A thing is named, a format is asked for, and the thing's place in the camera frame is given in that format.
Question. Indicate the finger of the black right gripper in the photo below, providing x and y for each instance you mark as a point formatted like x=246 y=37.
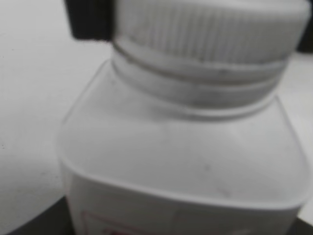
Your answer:
x=306 y=44
x=91 y=19

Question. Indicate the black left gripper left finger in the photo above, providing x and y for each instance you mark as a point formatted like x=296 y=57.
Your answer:
x=54 y=221

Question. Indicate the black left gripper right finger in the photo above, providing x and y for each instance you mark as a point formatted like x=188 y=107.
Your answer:
x=302 y=228

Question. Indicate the white screw cap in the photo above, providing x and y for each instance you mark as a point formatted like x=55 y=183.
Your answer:
x=218 y=31

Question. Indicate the white yili yogurt bottle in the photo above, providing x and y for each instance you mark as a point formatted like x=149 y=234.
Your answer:
x=147 y=152

